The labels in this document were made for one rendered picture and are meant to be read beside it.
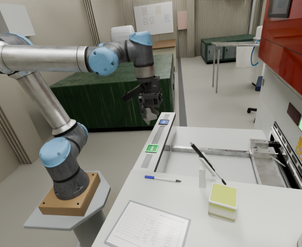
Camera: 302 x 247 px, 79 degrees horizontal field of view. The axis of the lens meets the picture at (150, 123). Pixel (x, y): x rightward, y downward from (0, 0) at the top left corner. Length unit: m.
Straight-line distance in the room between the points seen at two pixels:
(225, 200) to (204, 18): 8.29
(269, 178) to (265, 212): 0.26
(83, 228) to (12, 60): 0.76
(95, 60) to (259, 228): 0.64
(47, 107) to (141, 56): 0.44
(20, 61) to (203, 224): 0.71
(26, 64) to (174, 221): 0.63
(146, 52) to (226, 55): 6.46
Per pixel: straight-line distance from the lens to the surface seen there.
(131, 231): 0.61
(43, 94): 0.86
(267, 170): 0.94
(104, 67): 0.55
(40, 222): 0.97
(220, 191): 0.60
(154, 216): 0.62
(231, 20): 8.84
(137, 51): 0.67
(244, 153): 1.07
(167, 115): 1.18
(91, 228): 1.05
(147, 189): 0.70
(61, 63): 0.61
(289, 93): 0.99
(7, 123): 2.79
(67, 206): 0.88
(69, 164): 0.82
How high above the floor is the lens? 1.48
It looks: 28 degrees down
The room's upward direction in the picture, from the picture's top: 7 degrees counter-clockwise
